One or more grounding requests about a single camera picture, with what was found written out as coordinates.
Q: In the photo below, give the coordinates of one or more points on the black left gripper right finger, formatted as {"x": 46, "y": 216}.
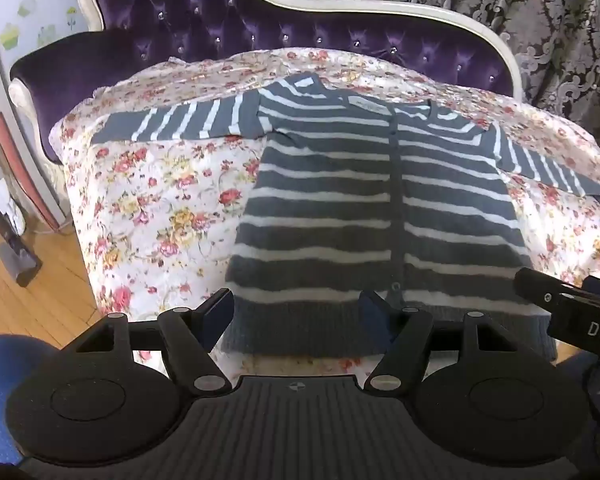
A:
{"x": 403, "y": 335}

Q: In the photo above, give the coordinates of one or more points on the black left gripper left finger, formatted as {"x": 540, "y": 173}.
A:
{"x": 188, "y": 336}

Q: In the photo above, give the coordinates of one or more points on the grey white striped cardigan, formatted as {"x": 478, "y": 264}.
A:
{"x": 353, "y": 194}

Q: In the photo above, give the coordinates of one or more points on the blue trousers leg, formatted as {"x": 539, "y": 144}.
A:
{"x": 20, "y": 356}

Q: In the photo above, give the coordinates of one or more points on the purple tufted chaise sofa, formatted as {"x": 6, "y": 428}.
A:
{"x": 126, "y": 36}

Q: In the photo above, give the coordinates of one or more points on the white door with stickers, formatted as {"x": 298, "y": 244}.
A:
{"x": 25, "y": 27}

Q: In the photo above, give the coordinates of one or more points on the red handled vacuum cleaner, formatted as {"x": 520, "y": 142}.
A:
{"x": 19, "y": 261}

